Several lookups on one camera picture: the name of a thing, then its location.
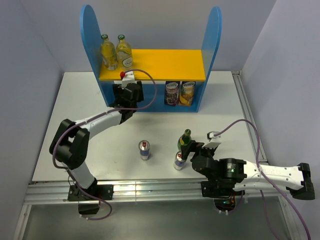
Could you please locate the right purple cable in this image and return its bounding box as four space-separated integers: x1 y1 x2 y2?
212 119 312 240

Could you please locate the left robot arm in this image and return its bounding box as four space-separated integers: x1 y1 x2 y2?
49 81 144 200

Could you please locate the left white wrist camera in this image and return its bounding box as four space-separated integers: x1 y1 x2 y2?
120 70 136 89

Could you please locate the aluminium mounting rail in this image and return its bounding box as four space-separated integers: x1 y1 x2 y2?
23 178 286 206

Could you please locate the clear water bottle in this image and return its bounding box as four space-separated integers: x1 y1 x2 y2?
115 34 133 70
100 34 118 71

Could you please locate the yellow pineapple juice carton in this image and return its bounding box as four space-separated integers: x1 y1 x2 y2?
178 81 196 107

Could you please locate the green glass bottle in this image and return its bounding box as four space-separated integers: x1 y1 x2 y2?
177 128 192 151

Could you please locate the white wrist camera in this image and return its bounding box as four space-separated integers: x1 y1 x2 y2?
120 70 136 89
202 131 222 149

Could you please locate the purple juice carton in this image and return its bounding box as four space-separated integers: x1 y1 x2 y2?
164 81 180 107

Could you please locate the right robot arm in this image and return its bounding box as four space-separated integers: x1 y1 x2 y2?
181 140 315 201

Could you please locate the red bull can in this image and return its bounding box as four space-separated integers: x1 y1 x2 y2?
138 140 151 161
174 151 186 171

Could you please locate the blue and yellow shelf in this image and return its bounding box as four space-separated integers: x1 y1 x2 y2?
79 4 222 113

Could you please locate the aluminium side rail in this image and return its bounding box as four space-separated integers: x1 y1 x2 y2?
231 71 268 165

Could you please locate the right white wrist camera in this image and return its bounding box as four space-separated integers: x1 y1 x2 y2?
202 131 222 149

